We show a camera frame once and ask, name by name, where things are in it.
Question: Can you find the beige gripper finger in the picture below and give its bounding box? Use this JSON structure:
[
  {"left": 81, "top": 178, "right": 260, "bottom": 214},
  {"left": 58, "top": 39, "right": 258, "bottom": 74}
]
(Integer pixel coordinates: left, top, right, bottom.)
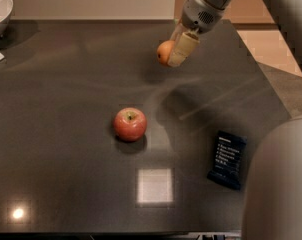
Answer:
[
  {"left": 167, "top": 31, "right": 200, "bottom": 67},
  {"left": 170, "top": 22, "right": 187, "bottom": 41}
]

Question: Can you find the orange fruit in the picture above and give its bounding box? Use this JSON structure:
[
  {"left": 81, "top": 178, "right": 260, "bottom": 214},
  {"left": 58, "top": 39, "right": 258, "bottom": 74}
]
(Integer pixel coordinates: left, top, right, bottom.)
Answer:
[{"left": 157, "top": 40, "right": 175, "bottom": 66}]

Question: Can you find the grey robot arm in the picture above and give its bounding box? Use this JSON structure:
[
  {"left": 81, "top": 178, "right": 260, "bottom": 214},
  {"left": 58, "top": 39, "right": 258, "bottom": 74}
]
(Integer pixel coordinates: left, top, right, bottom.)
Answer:
[{"left": 169, "top": 0, "right": 302, "bottom": 240}]

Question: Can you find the red apple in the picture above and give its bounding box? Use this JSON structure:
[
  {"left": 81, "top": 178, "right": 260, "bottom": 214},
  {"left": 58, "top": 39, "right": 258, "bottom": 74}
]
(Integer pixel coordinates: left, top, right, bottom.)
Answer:
[{"left": 113, "top": 107, "right": 147, "bottom": 142}]

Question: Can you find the dark blue snack bar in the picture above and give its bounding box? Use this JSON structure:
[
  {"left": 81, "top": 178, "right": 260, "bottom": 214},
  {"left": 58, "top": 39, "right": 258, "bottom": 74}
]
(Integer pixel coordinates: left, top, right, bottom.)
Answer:
[{"left": 207, "top": 131, "right": 247, "bottom": 190}]

